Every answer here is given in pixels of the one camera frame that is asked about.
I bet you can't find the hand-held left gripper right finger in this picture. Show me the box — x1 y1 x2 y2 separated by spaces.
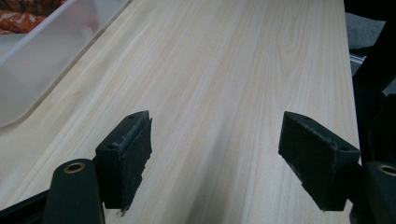
277 111 362 212

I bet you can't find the dark upright object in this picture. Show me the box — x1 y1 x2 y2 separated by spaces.
344 0 396 164

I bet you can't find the clear plastic container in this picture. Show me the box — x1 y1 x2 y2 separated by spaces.
0 0 134 129

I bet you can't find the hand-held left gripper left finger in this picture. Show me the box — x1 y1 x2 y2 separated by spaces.
94 110 153 216

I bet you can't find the green and gold snack pouch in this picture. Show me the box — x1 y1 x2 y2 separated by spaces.
0 0 68 35

